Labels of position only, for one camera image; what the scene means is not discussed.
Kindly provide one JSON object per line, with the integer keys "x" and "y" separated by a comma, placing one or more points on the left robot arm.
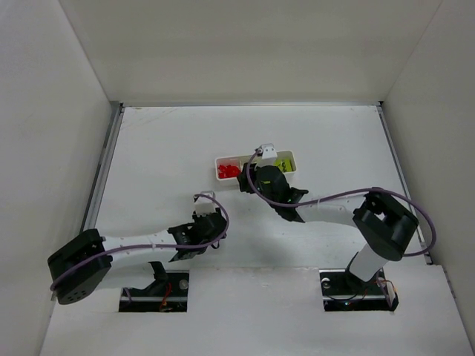
{"x": 90, "y": 261}

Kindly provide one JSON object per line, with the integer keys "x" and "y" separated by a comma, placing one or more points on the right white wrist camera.
{"x": 267, "y": 152}

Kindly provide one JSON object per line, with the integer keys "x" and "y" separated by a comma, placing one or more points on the red lego cluster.
{"x": 228, "y": 171}

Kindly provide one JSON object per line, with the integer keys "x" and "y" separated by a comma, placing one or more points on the white three-compartment tray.
{"x": 241, "y": 160}

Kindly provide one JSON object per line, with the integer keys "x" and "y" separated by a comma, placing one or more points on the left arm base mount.
{"x": 166, "y": 293}

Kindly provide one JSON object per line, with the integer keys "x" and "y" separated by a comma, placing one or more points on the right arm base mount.
{"x": 342, "y": 292}

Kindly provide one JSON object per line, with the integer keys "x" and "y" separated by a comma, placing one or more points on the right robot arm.
{"x": 385, "y": 224}

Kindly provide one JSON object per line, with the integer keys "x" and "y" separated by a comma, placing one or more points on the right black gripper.
{"x": 244, "y": 179}

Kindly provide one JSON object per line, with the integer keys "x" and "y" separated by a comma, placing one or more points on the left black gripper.
{"x": 214, "y": 221}

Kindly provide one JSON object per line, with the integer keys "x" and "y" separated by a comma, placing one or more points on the lime green lego stack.
{"x": 284, "y": 165}

